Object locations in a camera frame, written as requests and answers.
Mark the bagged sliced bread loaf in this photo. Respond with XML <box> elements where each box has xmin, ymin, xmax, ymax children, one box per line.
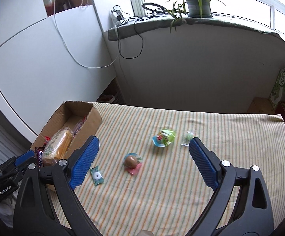
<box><xmin>42</xmin><ymin>127</ymin><xmax>73</xmax><ymax>166</ymax></box>

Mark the green paper bag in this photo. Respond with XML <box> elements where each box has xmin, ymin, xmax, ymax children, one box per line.
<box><xmin>269</xmin><ymin>64</ymin><xmax>285</xmax><ymax>110</ymax></box>

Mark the black hanging cable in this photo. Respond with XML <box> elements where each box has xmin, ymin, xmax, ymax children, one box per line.
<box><xmin>117</xmin><ymin>17</ymin><xmax>144</xmax><ymax>60</ymax></box>

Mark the small green jelly packet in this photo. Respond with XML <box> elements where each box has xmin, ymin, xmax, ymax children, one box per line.
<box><xmin>181</xmin><ymin>131</ymin><xmax>195</xmax><ymax>146</ymax></box>

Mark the brown cardboard box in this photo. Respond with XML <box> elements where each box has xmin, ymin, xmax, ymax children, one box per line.
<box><xmin>31</xmin><ymin>101</ymin><xmax>102</xmax><ymax>166</ymax></box>

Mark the white hanging cable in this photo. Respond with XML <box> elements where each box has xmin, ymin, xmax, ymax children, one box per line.
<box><xmin>49</xmin><ymin>0</ymin><xmax>120</xmax><ymax>69</ymax></box>

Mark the brown chocolate egg packet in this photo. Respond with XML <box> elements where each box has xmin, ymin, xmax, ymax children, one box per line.
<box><xmin>123</xmin><ymin>153</ymin><xmax>143</xmax><ymax>175</ymax></box>

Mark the white power strip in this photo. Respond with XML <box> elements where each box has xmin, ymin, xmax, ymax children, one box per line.
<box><xmin>110</xmin><ymin>5</ymin><xmax>125</xmax><ymax>27</ymax></box>

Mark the black ring cable coil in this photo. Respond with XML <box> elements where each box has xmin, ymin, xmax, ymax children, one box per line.
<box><xmin>141</xmin><ymin>2</ymin><xmax>168</xmax><ymax>16</ymax></box>

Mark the green topped jelly cup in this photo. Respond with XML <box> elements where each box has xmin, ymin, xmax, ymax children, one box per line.
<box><xmin>152</xmin><ymin>128</ymin><xmax>176</xmax><ymax>148</ymax></box>

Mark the striped tablecloth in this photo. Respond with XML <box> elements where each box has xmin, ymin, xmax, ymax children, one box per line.
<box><xmin>40</xmin><ymin>101</ymin><xmax>285</xmax><ymax>236</ymax></box>

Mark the potted spider plant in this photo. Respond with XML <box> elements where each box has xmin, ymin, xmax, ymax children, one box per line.
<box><xmin>165</xmin><ymin>0</ymin><xmax>212</xmax><ymax>31</ymax></box>

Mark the red dried fruit packet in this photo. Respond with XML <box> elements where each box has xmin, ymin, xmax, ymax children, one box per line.
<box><xmin>73</xmin><ymin>117</ymin><xmax>86</xmax><ymax>136</ymax></box>

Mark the white cabinet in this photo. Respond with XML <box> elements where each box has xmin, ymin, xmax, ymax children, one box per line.
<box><xmin>0</xmin><ymin>0</ymin><xmax>116</xmax><ymax>142</ymax></box>

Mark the teal mint candy packet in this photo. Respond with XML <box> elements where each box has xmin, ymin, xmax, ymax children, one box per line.
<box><xmin>90</xmin><ymin>166</ymin><xmax>104</xmax><ymax>186</ymax></box>

